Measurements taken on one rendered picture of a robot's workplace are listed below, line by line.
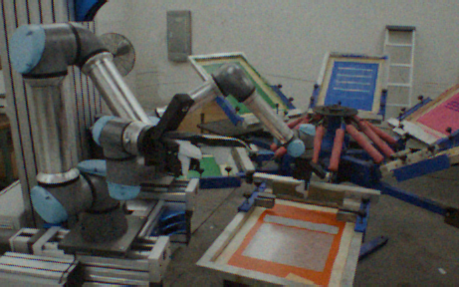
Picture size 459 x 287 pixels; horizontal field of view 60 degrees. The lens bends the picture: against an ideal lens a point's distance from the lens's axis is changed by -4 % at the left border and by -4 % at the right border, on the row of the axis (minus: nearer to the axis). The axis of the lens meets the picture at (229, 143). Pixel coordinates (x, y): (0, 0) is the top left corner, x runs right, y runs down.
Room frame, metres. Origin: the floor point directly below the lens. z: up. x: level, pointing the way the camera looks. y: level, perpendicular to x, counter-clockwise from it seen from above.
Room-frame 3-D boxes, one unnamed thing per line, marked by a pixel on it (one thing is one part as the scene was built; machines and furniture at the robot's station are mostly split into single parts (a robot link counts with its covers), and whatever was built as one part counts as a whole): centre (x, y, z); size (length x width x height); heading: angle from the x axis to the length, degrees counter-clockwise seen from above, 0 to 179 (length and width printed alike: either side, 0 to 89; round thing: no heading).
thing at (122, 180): (0.92, 0.24, 1.56); 0.11 x 0.08 x 0.11; 147
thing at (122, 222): (1.17, 0.40, 1.31); 0.15 x 0.15 x 0.10
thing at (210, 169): (2.48, 0.21, 1.05); 1.08 x 0.61 x 0.23; 98
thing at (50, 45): (1.05, 0.47, 1.63); 0.15 x 0.12 x 0.55; 147
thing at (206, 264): (1.63, -0.29, 0.97); 0.79 x 0.58 x 0.04; 158
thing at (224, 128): (3.14, -0.28, 0.91); 1.34 x 0.40 x 0.08; 38
